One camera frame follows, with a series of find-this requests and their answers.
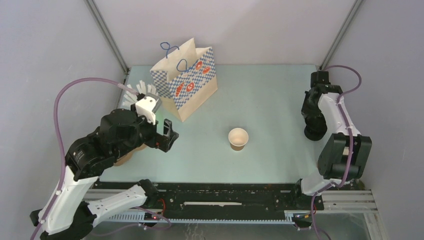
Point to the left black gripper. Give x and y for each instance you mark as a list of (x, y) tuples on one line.
[(160, 140)]

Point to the single brown paper cup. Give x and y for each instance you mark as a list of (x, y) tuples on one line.
[(238, 138)]

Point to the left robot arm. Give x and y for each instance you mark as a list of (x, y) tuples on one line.
[(68, 216)]

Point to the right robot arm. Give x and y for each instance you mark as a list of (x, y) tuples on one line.
[(344, 156)]

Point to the checkered paper takeout bag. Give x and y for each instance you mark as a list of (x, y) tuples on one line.
[(185, 77)]

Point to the brown cardboard cup carrier stack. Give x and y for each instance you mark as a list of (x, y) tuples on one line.
[(128, 156)]

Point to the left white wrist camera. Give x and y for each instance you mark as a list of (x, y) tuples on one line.
[(147, 105)]

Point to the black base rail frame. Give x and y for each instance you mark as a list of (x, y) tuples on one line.
[(246, 203)]

